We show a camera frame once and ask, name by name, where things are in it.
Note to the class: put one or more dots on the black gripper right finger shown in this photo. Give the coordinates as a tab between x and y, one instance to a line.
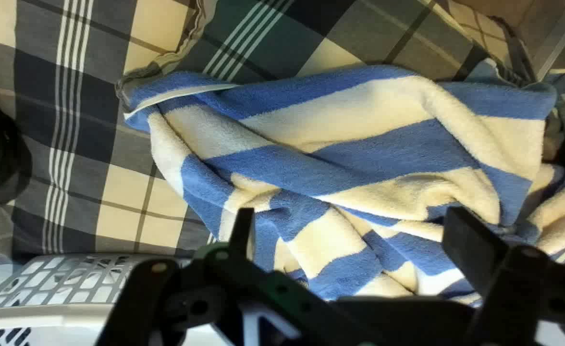
472	246

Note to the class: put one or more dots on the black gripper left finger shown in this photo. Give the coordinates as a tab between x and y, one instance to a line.
241	232

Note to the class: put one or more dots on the white plastic washing basket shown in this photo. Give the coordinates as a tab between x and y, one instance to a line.
53	280

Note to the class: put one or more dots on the blue cream striped towel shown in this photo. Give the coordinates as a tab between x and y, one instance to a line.
360	165

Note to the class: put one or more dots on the blue plaid duvet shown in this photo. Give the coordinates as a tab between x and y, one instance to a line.
72	127

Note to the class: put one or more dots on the dark plaid pillow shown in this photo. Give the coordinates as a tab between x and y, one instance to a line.
283	31

